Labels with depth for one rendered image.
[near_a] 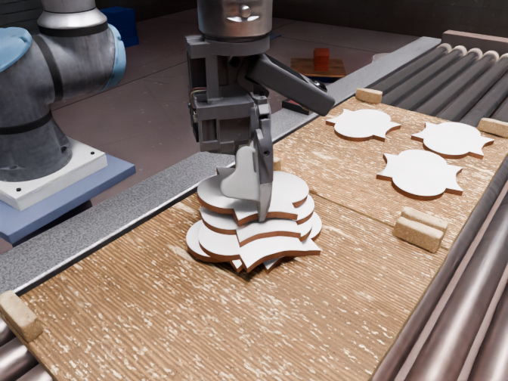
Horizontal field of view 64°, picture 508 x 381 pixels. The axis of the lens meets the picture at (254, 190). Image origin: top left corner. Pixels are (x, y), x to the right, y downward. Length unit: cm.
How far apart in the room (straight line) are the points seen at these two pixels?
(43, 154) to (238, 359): 54
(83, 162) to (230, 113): 47
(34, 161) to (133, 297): 40
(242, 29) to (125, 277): 31
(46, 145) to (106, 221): 23
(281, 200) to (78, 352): 28
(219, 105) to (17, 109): 44
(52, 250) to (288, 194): 33
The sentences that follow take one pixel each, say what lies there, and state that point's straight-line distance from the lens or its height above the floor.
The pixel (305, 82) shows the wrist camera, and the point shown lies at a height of 114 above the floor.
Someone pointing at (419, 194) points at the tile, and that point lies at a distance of 66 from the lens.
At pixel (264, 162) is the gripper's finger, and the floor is 107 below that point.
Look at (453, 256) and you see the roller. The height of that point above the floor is 92.
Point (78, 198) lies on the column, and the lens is 81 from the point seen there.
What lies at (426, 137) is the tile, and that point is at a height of 95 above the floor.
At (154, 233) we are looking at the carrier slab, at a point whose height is 94.
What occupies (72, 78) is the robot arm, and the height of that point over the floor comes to 106.
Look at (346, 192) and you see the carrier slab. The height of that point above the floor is 94.
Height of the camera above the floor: 129
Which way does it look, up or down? 34 degrees down
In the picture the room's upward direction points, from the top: straight up
